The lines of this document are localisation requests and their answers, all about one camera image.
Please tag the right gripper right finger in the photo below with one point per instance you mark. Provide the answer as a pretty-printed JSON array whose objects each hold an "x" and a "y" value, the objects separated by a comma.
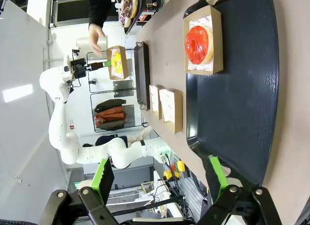
[{"x": 219, "y": 179}]

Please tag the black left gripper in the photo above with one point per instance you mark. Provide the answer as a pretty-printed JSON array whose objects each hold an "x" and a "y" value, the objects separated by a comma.
[{"x": 79, "y": 68}]

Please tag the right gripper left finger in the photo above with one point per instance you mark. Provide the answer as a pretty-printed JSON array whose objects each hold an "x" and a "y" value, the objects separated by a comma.
[{"x": 101, "y": 181}]

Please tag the yellow sprinkled donut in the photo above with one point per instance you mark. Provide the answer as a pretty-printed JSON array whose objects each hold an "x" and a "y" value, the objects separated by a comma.
[{"x": 120, "y": 67}]

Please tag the brown cardboard donut box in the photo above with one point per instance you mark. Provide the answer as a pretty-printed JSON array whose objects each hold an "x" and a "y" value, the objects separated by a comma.
[
  {"x": 178, "y": 113},
  {"x": 125, "y": 65},
  {"x": 160, "y": 114},
  {"x": 218, "y": 40}
]

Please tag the chocolate sprinkled donut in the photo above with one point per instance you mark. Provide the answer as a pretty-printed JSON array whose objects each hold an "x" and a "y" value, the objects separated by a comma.
[
  {"x": 124, "y": 21},
  {"x": 130, "y": 4}
]

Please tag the black donut supply tray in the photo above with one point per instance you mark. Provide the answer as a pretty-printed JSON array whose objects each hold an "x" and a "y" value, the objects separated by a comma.
[{"x": 137, "y": 16}]

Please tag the red glazed donut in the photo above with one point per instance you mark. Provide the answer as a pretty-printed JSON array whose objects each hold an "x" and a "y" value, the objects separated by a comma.
[{"x": 204, "y": 53}]

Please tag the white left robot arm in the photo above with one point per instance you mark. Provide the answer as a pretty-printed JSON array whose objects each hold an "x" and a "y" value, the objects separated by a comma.
[{"x": 60, "y": 128}]

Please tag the person's right forearm black sleeve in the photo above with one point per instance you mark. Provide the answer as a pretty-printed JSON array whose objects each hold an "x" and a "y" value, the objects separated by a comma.
[{"x": 99, "y": 9}]

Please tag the dark brown serving tray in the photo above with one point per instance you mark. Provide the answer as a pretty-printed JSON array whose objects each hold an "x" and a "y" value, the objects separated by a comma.
[{"x": 141, "y": 74}]

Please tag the black serving tray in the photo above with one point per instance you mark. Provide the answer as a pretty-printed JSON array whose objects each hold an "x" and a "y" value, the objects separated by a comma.
[{"x": 242, "y": 101}]

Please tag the person's right hand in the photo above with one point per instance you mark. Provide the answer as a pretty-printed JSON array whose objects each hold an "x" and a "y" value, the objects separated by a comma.
[{"x": 95, "y": 37}]

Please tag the grey metal plate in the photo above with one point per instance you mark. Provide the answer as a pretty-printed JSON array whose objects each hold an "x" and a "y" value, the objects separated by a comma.
[{"x": 123, "y": 88}]

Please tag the olive jacket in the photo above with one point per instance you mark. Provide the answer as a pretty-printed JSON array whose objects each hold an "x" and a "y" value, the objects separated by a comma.
[{"x": 110, "y": 104}]

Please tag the seated person in dark top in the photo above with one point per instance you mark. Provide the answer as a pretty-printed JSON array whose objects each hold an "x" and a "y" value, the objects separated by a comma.
[{"x": 109, "y": 140}]

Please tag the orange jacket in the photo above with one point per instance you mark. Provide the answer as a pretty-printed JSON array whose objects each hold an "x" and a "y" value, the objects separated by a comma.
[{"x": 111, "y": 113}]

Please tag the dark green jacket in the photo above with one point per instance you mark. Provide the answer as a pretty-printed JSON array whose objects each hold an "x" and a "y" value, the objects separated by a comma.
[{"x": 111, "y": 125}]

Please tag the dark window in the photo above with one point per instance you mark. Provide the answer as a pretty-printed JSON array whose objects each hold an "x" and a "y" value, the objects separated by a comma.
[{"x": 70, "y": 11}]

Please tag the ceiling light panel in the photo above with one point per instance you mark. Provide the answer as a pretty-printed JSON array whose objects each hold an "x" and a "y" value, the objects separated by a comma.
[{"x": 17, "y": 92}]

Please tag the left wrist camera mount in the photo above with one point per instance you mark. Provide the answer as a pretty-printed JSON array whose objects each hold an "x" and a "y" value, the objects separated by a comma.
[{"x": 75, "y": 54}]

